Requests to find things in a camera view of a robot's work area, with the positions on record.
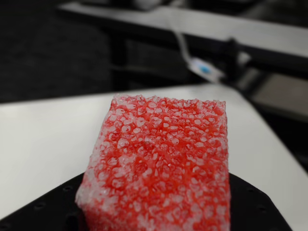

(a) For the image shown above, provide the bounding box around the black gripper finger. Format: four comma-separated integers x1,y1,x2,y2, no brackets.
0,171,90,231
228,172,292,231

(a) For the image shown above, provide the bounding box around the red foam cube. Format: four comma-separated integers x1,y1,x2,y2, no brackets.
75,94,233,231

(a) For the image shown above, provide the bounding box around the white cable adapter blue mark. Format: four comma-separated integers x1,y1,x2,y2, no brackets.
168,19,226,84

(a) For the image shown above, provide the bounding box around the black desk frame bar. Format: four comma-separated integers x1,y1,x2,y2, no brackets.
182,33,308,73

